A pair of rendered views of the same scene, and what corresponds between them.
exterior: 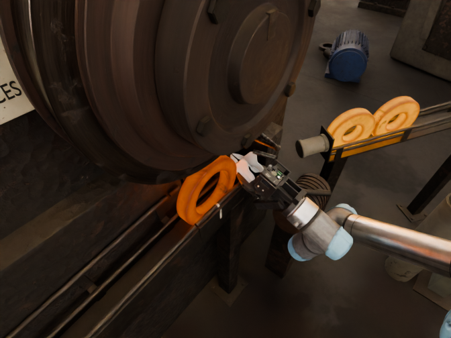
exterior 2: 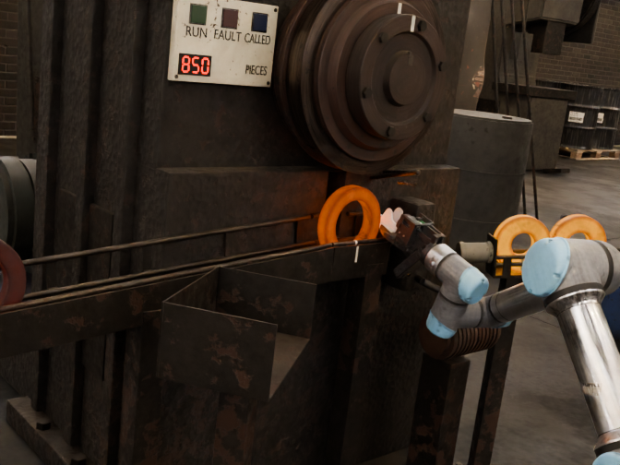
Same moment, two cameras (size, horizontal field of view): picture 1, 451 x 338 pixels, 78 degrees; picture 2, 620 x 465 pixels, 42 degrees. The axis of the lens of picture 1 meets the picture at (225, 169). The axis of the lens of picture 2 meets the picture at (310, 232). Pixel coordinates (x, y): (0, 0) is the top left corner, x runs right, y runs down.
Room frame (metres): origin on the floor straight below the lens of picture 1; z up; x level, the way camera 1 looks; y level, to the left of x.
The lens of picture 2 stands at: (-1.52, -0.15, 1.17)
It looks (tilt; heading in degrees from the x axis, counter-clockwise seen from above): 13 degrees down; 8
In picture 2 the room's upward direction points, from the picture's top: 7 degrees clockwise
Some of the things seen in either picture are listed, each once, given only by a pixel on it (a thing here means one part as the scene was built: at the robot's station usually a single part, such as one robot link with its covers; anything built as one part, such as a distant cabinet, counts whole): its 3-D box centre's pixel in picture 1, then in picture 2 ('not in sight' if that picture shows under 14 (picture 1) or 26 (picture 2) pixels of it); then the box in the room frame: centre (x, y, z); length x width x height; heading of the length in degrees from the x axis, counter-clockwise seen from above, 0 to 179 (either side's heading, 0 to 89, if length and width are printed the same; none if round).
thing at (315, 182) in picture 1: (292, 231); (448, 399); (0.59, -0.27, 0.27); 0.22 x 0.13 x 0.53; 140
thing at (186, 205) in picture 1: (208, 189); (350, 222); (0.43, 0.04, 0.75); 0.18 x 0.03 x 0.18; 141
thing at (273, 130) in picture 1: (257, 156); (406, 243); (0.62, -0.10, 0.68); 0.11 x 0.08 x 0.24; 50
